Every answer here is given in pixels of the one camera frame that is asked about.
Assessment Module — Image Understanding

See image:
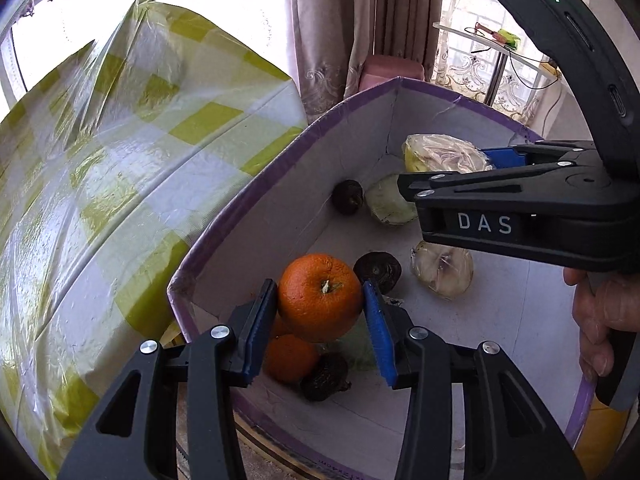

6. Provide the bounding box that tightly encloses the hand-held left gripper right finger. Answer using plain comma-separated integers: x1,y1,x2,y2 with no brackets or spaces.
361,280,587,480

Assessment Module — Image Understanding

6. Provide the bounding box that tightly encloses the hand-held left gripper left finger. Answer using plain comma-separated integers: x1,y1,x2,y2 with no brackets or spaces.
57,278,279,480

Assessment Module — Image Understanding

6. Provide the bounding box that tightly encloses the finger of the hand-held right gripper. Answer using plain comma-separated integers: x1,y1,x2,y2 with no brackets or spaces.
480,141,601,168
396,160,608,201

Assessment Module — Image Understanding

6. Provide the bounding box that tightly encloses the orange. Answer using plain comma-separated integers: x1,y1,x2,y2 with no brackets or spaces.
262,332,321,385
277,254,365,344

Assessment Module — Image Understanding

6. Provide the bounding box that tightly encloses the dark purple passion fruit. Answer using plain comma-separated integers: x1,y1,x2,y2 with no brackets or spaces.
300,352,352,403
353,251,403,295
332,179,365,217

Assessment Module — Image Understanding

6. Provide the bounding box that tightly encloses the purple cardboard box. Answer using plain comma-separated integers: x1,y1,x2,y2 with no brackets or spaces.
167,76,599,480

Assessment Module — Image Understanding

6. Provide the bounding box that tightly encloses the person's right hand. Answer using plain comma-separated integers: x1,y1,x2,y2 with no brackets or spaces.
564,267,640,382

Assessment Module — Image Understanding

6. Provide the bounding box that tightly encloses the white lace curtain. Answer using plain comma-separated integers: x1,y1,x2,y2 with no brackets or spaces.
432,0,548,128

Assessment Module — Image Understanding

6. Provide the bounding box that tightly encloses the white side table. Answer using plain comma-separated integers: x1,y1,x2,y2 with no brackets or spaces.
432,20,568,111

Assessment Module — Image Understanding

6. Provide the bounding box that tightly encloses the pink stool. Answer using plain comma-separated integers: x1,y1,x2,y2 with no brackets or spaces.
362,55,426,102

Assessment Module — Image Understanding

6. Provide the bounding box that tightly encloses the pink patterned curtain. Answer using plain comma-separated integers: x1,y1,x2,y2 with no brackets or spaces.
287,0,446,128

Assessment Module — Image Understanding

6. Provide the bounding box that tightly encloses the yellow checked plastic tablecloth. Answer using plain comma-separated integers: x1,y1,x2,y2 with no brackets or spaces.
0,0,309,480

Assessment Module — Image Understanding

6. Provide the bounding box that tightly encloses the yellow object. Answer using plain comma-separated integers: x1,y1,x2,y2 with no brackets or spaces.
574,400,633,480

